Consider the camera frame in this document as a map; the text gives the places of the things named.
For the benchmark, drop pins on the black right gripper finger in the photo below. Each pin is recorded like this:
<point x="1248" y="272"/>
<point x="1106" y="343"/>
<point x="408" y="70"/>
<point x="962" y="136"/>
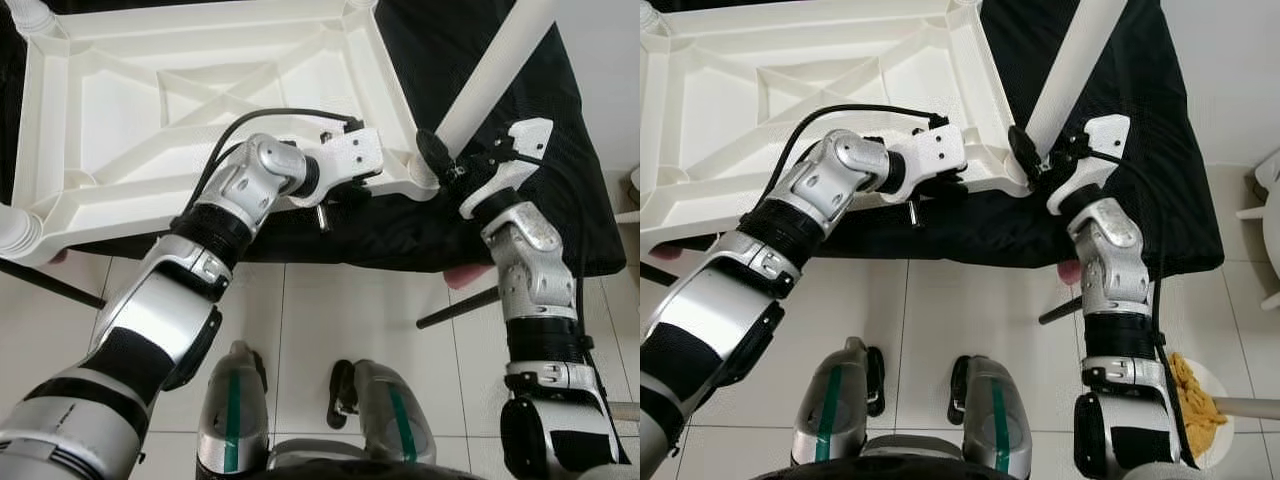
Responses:
<point x="435" y="152"/>
<point x="1026" y="150"/>

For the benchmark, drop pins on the grey metal pole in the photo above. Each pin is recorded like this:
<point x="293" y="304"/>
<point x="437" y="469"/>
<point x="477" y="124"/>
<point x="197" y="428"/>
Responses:
<point x="625" y="411"/>
<point x="1250" y="408"/>

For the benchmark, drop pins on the white plastic table top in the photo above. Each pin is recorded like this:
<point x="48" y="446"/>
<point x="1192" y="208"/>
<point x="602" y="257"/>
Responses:
<point x="100" y="100"/>
<point x="700" y="100"/>

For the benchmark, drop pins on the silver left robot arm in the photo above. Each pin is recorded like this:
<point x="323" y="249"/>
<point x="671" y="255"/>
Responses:
<point x="830" y="180"/>
<point x="250" y="180"/>

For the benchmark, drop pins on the silver robot right leg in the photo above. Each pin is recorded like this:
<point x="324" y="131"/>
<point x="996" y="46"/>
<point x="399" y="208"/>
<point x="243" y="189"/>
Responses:
<point x="390" y="412"/>
<point x="995" y="412"/>

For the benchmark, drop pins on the white bowl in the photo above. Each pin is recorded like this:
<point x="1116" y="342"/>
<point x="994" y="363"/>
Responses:
<point x="1228" y="430"/>

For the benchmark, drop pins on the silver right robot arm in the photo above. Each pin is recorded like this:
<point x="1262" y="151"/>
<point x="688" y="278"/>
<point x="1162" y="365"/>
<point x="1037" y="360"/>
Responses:
<point x="1105" y="250"/>
<point x="520" y="250"/>

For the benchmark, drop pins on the black robot waist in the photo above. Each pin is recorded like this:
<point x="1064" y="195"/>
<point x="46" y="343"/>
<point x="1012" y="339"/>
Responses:
<point x="380" y="472"/>
<point x="920" y="472"/>

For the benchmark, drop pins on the black table frame bar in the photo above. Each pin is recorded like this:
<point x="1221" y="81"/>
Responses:
<point x="658" y="274"/>
<point x="55" y="285"/>

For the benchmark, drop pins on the silver robot leg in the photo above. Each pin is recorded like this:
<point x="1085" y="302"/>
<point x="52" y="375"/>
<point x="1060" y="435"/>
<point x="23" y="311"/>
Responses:
<point x="995" y="412"/>
<point x="390" y="412"/>
<point x="232" y="405"/>
<point x="832" y="405"/>

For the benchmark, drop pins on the pink rounded object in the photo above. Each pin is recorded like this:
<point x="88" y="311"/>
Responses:
<point x="1068" y="272"/>
<point x="468" y="276"/>
<point x="57" y="258"/>

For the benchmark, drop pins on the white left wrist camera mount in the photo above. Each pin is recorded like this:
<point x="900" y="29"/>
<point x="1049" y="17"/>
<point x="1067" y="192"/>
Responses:
<point x="935" y="150"/>
<point x="350" y="155"/>

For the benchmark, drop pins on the silver robot left leg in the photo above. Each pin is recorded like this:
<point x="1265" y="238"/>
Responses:
<point x="832" y="405"/>
<point x="232" y="405"/>

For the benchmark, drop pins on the yellow fried snacks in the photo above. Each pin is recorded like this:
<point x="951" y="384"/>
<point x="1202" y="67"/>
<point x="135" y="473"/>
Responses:
<point x="1195" y="410"/>

